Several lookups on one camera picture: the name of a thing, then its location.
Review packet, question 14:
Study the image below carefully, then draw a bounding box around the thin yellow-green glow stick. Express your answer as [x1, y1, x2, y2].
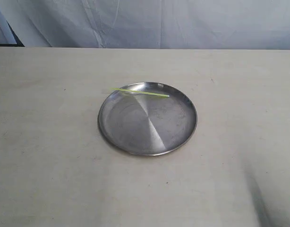
[113, 88, 170, 98]

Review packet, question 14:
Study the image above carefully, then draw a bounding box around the round stainless steel plate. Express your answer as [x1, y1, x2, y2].
[97, 82, 197, 156]

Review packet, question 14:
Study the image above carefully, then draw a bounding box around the dark frame at back left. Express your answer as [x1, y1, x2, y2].
[0, 20, 24, 47]

